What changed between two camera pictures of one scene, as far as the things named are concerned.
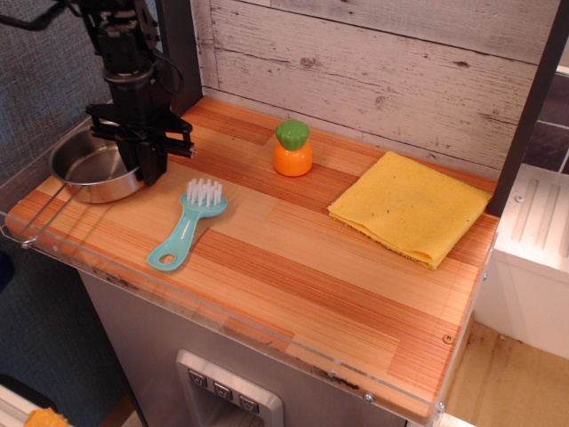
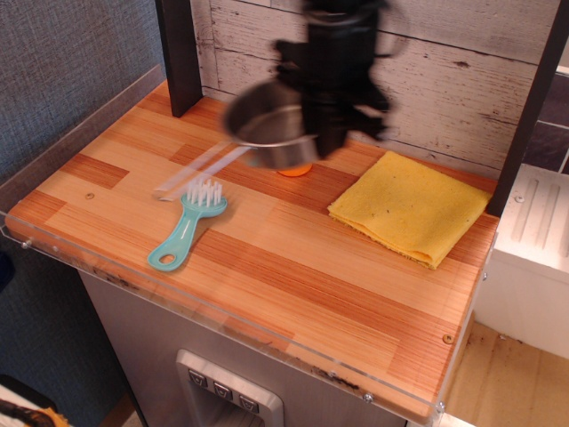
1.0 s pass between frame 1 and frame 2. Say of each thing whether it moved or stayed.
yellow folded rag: stayed
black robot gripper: moved
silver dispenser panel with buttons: stayed
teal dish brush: stayed
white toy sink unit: stayed
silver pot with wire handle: moved
